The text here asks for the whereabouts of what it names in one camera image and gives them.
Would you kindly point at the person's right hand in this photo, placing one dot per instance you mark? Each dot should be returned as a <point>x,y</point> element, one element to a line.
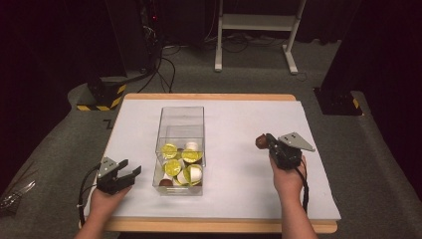
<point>288,182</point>

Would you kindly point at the white metal stand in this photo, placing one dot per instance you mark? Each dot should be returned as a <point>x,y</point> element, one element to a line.
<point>257,22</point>

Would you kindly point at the white table mat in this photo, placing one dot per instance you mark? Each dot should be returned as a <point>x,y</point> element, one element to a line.
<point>239,159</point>

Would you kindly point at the black yellow striped stand base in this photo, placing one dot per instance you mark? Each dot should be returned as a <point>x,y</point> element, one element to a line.
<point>106,91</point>

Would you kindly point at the clear plastic box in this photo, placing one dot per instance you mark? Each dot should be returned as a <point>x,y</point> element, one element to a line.
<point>180,122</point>

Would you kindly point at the pile of yellow-lidded capsules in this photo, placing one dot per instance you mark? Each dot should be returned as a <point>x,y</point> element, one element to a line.
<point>173,167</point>

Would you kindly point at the person's left hand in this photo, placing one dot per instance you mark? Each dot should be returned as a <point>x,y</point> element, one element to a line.
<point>106,202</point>

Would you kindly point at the brown capsule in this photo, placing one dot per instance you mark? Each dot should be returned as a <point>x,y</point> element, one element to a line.
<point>261,142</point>

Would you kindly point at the wooden table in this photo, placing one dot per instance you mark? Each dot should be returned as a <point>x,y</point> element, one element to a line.
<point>212,97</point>

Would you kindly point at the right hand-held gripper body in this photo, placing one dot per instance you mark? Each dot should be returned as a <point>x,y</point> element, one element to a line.
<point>287,154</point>

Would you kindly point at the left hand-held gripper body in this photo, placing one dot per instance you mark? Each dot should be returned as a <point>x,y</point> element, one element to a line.
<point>111,181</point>

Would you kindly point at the dark equipment tower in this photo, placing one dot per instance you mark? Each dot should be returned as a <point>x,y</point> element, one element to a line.
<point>147,33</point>

